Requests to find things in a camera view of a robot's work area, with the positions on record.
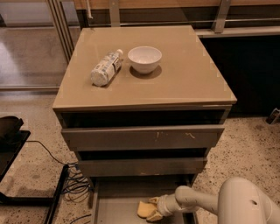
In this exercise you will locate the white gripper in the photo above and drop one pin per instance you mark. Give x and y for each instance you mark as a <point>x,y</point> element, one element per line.
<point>164,206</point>

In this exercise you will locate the yellow sponge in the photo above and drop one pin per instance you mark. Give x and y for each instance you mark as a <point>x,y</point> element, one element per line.
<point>145,209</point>

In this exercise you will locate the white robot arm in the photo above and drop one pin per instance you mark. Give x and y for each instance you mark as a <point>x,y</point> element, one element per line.
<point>239,202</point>

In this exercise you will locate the grey bottom drawer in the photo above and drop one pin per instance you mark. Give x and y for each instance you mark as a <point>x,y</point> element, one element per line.
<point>116,200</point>

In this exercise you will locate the grey drawer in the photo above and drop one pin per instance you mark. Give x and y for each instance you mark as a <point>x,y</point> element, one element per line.
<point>115,163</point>
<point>145,130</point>
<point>116,200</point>

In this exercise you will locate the grey middle drawer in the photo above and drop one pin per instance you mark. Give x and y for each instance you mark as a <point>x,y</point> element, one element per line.
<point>115,163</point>

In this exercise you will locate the grey top drawer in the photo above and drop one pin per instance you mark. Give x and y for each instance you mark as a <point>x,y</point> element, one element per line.
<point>145,130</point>

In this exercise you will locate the grey drawer cabinet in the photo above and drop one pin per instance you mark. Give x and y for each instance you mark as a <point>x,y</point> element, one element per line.
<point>186,78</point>

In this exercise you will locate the clear plastic water bottle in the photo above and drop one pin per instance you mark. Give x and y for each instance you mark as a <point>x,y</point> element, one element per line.
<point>105,70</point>

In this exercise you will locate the white ceramic bowl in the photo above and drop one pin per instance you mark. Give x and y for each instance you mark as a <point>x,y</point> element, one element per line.
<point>144,59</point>

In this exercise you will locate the small dark box on floor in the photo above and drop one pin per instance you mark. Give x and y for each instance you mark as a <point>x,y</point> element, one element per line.
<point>273,117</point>

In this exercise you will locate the metal railing shelf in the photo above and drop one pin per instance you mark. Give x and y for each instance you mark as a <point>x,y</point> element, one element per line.
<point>209,18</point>

